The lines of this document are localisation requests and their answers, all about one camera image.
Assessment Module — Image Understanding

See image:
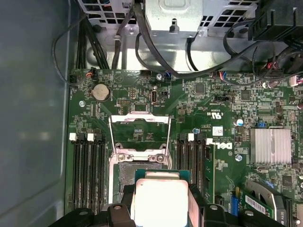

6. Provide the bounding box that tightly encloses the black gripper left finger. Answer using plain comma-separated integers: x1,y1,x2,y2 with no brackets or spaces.
55,184,135,227

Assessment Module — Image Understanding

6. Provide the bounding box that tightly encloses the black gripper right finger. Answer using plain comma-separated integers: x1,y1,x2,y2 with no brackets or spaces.
189,184,282,227

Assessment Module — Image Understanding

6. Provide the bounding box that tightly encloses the silver CPU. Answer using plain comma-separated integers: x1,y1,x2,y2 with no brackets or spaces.
130,169,198,227

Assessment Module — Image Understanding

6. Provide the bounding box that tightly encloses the metal socket cover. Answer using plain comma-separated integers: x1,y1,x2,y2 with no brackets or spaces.
107,112,173,164

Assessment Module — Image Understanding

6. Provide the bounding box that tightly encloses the CPU socket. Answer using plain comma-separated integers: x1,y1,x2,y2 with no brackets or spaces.
107,146,175,206

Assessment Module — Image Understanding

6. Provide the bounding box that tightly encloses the black RAM slot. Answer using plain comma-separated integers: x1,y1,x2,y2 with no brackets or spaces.
96,133,107,209
79,133,89,210
195,134,205,197
187,133,196,186
70,133,82,210
204,138,216,206
87,133,98,210
178,133,188,185

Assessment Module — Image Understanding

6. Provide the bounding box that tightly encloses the black graphics card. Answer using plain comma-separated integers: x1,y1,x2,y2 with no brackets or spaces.
243,178,294,227

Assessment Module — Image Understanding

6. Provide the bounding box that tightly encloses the silver finned heatsink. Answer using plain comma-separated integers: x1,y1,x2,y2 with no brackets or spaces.
250,127,292,164

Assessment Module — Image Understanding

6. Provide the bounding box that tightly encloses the green motherboard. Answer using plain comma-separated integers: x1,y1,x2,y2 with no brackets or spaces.
67,68,303,227

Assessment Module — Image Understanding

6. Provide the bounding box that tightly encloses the silver coin battery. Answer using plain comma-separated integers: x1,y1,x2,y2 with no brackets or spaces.
92,84,111,102

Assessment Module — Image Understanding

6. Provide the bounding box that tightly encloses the black PC case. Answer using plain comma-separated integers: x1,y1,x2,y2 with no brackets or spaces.
0,0,303,227

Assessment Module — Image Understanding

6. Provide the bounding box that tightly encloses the black ribbed plastic block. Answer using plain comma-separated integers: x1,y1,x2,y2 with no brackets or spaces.
248,0,303,48

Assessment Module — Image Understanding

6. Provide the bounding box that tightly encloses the silver drive cage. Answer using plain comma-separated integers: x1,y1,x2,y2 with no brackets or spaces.
77,0,258,40

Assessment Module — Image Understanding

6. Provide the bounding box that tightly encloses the thick black cable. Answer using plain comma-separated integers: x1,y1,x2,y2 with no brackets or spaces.
132,0,256,78
110,0,137,70

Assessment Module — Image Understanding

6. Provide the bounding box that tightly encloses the black cable bundle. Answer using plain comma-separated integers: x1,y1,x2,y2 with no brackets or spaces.
76,14,111,70

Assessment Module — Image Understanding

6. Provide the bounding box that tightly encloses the thin black wire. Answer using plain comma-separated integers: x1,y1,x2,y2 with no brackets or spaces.
52,23,100,88

